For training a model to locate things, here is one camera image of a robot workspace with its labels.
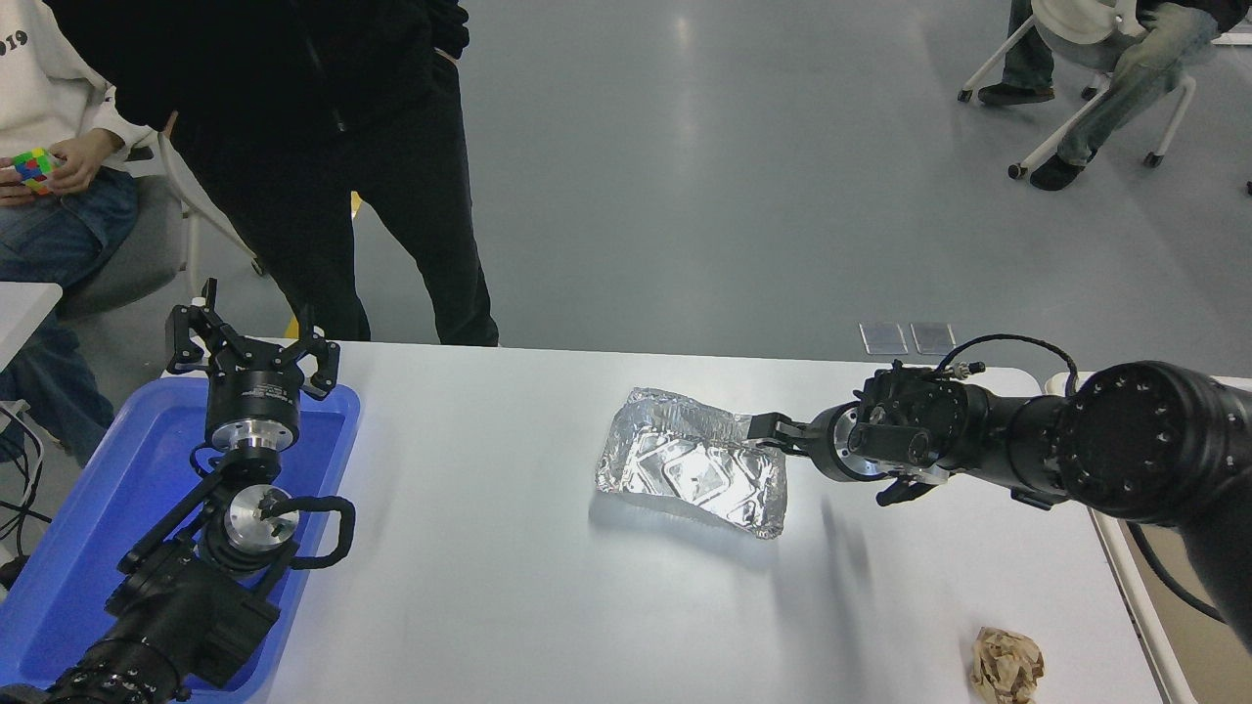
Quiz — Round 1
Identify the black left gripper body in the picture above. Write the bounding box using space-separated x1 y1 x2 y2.
205 340 302 431

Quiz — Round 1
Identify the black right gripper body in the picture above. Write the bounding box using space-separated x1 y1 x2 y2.
805 403 857 483

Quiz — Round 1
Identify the silver foil tray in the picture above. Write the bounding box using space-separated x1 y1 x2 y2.
595 387 789 540

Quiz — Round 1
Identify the multicoloured puzzle cube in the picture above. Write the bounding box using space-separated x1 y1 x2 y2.
12 147 62 195

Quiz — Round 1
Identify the person's left hand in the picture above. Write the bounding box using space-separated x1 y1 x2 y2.
44 127 126 197

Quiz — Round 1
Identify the person's right hand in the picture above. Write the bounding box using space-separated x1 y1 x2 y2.
0 156 35 208

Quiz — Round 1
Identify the small white side table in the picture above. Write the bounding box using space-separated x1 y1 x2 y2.
0 283 64 373

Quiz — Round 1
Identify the blue plastic tray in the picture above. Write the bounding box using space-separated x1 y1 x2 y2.
0 376 361 704

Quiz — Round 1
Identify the seated person with cube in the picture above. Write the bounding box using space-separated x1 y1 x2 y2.
0 0 179 470

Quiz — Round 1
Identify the standing person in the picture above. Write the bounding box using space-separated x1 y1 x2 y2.
44 0 500 348

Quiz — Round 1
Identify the crumpled tan paper ball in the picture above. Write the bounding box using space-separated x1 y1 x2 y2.
969 627 1046 704

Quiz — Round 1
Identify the large pale bin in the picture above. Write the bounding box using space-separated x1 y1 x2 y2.
1044 370 1252 704

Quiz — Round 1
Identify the grey chair with white frame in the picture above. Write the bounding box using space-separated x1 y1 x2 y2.
57 137 267 319

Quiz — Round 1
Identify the black cable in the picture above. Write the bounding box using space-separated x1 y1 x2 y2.
0 401 45 588

